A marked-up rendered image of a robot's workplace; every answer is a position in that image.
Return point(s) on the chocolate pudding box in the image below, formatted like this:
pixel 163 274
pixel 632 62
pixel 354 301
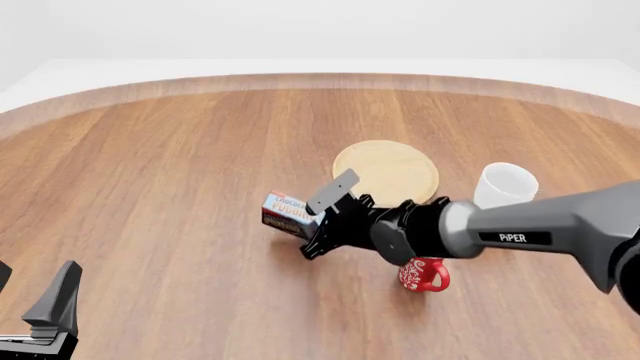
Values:
pixel 287 215

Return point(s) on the round pale wooden plate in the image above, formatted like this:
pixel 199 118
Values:
pixel 395 168

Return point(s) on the red mug with white print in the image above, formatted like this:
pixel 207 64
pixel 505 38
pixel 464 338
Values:
pixel 420 277

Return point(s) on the grey and black right robot arm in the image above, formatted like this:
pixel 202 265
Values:
pixel 520 225

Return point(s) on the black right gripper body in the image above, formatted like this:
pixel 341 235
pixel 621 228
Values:
pixel 345 228

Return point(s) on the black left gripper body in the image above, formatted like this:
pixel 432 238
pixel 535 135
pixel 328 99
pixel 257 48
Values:
pixel 40 347

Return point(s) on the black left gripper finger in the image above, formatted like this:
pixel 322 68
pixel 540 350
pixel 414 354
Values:
pixel 57 300
pixel 4 275

